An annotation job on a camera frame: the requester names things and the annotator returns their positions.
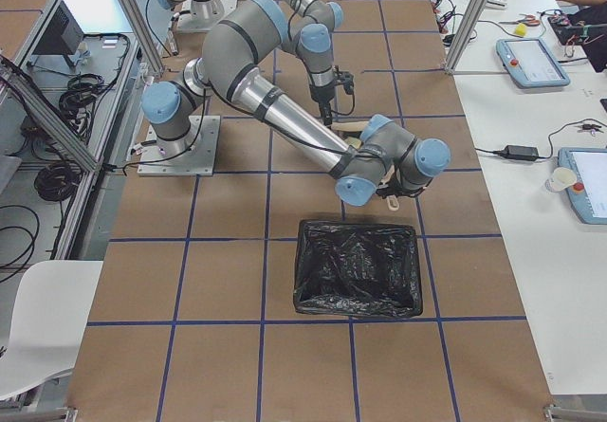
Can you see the paper cup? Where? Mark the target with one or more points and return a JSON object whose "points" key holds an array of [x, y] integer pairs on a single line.
{"points": [[560, 179]]}

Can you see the white plastic dustpan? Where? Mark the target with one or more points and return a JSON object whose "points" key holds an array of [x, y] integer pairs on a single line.
{"points": [[370, 171]]}

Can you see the black power adapter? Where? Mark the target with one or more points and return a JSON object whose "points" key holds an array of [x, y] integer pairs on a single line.
{"points": [[519, 153]]}

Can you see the black lined trash bin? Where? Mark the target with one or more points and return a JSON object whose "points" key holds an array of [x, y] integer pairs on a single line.
{"points": [[361, 270]]}

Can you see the far teach pendant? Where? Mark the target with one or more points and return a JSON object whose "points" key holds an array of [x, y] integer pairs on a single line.
{"points": [[530, 63]]}

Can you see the teach pendant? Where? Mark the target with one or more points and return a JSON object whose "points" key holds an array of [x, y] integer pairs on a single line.
{"points": [[587, 195], [530, 63]]}

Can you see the orange handled scissors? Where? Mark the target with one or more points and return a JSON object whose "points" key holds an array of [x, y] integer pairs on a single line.
{"points": [[530, 20]]}

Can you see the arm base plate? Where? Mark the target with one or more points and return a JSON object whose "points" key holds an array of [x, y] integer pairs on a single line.
{"points": [[195, 154], [201, 16]]}

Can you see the cream hand brush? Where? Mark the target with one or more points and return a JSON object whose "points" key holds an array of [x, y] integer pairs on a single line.
{"points": [[349, 126]]}

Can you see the near teach pendant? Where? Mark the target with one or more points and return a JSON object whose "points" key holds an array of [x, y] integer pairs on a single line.
{"points": [[587, 195]]}

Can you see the aluminium frame post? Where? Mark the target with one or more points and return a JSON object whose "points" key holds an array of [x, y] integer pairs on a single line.
{"points": [[462, 34]]}

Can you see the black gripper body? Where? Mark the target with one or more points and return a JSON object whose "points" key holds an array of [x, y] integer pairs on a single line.
{"points": [[322, 97], [397, 191]]}

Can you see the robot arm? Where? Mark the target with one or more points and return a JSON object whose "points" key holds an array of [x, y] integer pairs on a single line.
{"points": [[167, 106], [294, 9]]}

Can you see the white chair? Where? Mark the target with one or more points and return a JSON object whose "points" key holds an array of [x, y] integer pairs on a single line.
{"points": [[49, 316]]}

